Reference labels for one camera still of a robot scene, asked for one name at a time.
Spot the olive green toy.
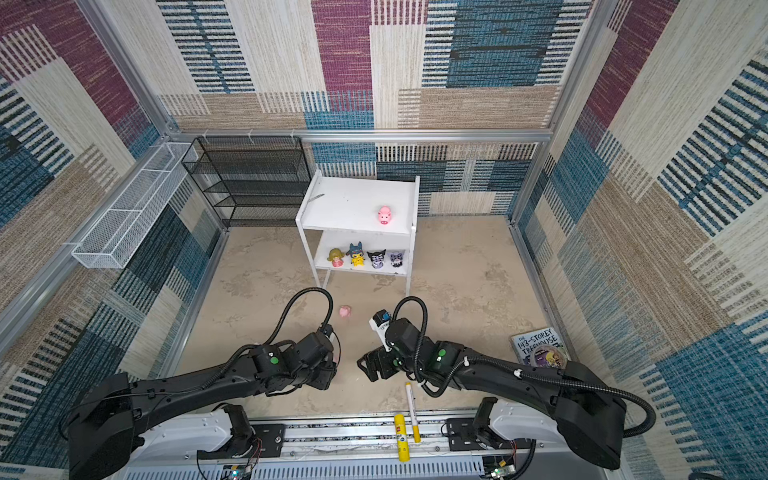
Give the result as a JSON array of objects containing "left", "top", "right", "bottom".
[{"left": 327, "top": 248, "right": 345, "bottom": 268}]

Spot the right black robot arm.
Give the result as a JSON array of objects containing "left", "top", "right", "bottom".
[{"left": 357, "top": 310, "right": 657, "bottom": 470}]

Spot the white two-tier shelf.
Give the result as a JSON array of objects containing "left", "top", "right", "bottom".
[{"left": 295, "top": 170, "right": 420, "bottom": 295}]

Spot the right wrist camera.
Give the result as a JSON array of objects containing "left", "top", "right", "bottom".
[{"left": 369, "top": 309, "right": 391, "bottom": 352}]

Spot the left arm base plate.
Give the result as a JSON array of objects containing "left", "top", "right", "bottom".
[{"left": 198, "top": 423, "right": 286, "bottom": 461}]

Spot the white wire mesh basket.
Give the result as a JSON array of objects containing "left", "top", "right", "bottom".
[{"left": 72, "top": 142, "right": 190, "bottom": 269}]

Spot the black wire mesh rack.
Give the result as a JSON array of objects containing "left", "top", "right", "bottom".
[{"left": 181, "top": 136, "right": 312, "bottom": 228}]

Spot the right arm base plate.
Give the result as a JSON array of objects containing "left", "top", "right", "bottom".
[{"left": 440, "top": 417, "right": 533, "bottom": 452}]

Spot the treehouse book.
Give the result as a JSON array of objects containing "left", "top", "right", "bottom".
[{"left": 510, "top": 327, "right": 570, "bottom": 369}]

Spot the yellow blue figure toy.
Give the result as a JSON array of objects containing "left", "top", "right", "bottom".
[{"left": 346, "top": 241, "right": 365, "bottom": 268}]

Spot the round sticker tape roll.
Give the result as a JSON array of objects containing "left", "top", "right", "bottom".
[{"left": 529, "top": 345, "right": 568, "bottom": 369}]

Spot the black-eared figure toy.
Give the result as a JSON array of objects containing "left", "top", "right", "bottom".
[{"left": 367, "top": 250, "right": 387, "bottom": 270}]

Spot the purple-eared black figure toy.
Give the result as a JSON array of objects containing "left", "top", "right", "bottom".
[{"left": 388, "top": 250, "right": 405, "bottom": 269}]

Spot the yellow glue stick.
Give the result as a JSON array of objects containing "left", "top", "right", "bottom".
[{"left": 394, "top": 414, "right": 410, "bottom": 463}]

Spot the white yellow marker pen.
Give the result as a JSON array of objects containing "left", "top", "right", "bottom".
[{"left": 405, "top": 382, "right": 421, "bottom": 444}]

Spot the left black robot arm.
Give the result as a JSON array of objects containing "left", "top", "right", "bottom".
[{"left": 59, "top": 310, "right": 338, "bottom": 479}]

